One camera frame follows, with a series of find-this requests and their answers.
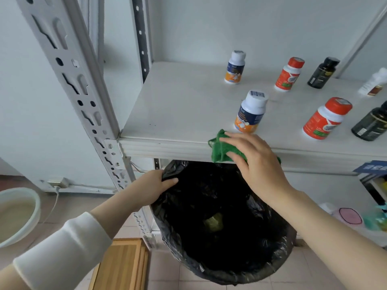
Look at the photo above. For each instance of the person's left thumb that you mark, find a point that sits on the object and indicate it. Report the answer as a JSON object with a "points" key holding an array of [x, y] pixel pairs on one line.
{"points": [[169, 183]]}

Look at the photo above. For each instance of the white arm sleeve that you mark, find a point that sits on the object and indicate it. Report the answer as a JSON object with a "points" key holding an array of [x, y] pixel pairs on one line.
{"points": [[65, 250]]}

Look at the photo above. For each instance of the white metal shelf rack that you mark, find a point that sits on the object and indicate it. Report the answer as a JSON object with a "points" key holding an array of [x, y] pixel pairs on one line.
{"points": [[75, 75]]}

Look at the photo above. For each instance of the black supplement bottle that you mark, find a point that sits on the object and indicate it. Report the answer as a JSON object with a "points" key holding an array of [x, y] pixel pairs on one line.
{"points": [[370, 125], [323, 73]]}

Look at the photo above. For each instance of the green cleaning cloth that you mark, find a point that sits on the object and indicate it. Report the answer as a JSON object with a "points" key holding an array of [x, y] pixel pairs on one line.
{"points": [[220, 150]]}

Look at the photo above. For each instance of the red capped white orange bottle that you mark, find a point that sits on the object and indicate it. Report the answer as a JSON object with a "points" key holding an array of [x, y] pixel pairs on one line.
{"points": [[326, 120], [288, 76]]}

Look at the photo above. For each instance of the person's right middle finger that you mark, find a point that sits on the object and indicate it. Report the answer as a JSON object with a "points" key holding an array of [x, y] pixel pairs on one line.
{"points": [[238, 135]]}

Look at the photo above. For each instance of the dark perforated rack upright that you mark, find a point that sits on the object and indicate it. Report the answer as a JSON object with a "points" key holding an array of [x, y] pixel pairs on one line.
{"points": [[141, 36]]}

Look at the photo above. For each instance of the white power plug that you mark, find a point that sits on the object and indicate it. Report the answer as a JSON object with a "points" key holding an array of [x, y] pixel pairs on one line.
{"points": [[59, 182]]}

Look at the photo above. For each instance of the white bottle brown label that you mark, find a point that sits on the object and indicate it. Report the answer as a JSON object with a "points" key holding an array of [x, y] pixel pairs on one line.
{"points": [[373, 84]]}

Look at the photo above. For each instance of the black garbage bag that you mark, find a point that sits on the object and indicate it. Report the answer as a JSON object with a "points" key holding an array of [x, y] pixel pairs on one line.
{"points": [[217, 247]]}

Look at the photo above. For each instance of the white bottle blue orange label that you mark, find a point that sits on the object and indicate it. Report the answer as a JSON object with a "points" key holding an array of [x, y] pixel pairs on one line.
{"points": [[251, 113], [235, 67]]}

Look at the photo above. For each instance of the white plastic basin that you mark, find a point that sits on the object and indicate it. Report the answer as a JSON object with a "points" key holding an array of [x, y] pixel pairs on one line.
{"points": [[15, 217]]}

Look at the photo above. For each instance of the white shelf board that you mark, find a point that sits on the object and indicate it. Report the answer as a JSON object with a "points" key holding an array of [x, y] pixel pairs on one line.
{"points": [[187, 108]]}

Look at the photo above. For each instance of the pink round pad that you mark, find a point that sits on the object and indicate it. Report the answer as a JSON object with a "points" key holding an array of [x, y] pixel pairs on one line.
{"points": [[350, 216]]}

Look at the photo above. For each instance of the wooden board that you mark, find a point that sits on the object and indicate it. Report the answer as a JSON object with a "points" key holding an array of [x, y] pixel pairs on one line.
{"points": [[119, 265]]}

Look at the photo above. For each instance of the person's right hand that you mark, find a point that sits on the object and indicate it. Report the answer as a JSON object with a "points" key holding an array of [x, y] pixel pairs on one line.
{"points": [[260, 166]]}

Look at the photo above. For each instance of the person's right thumb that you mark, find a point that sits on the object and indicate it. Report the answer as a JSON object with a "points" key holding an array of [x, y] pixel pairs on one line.
{"points": [[239, 164]]}

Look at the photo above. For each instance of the person's left forearm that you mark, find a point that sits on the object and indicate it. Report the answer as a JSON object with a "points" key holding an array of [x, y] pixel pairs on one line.
{"points": [[99, 220]]}

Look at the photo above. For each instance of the person's right forearm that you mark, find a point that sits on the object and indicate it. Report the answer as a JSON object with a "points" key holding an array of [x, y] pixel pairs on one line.
{"points": [[329, 241]]}

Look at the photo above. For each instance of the person's left hand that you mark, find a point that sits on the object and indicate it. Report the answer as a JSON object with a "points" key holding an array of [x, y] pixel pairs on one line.
{"points": [[149, 187]]}

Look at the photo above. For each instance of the blue shelf label card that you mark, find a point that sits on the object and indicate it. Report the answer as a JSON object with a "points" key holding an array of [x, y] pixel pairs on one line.
{"points": [[372, 167]]}

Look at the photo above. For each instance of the yellow green scrap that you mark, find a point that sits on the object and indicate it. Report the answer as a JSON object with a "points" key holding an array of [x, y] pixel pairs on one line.
{"points": [[213, 224]]}

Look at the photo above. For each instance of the teal plastic item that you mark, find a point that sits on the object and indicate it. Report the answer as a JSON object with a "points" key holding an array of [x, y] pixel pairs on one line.
{"points": [[376, 219]]}

